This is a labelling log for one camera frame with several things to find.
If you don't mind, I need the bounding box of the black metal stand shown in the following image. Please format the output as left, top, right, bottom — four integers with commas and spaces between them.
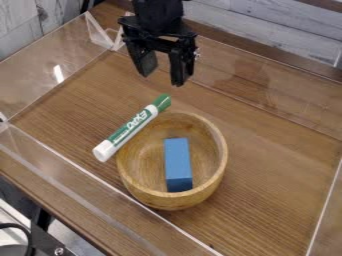
25, 206, 92, 256

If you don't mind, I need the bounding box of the brown wooden bowl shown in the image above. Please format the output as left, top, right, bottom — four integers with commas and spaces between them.
116, 111, 228, 211

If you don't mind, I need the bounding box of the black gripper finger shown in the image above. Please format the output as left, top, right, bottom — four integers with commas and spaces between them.
168, 49, 195, 87
125, 41, 157, 77

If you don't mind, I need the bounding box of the black cable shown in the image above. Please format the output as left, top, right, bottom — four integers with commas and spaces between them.
0, 222, 34, 256

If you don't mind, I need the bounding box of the blue rectangular block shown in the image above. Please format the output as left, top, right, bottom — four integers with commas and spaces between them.
164, 138, 192, 192

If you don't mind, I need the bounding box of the clear acrylic corner bracket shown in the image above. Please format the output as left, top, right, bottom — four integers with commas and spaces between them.
84, 12, 125, 52

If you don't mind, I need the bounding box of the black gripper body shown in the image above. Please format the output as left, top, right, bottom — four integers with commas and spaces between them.
117, 0, 196, 64

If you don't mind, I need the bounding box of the green Expo marker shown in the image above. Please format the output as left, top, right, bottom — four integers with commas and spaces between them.
92, 94, 170, 162

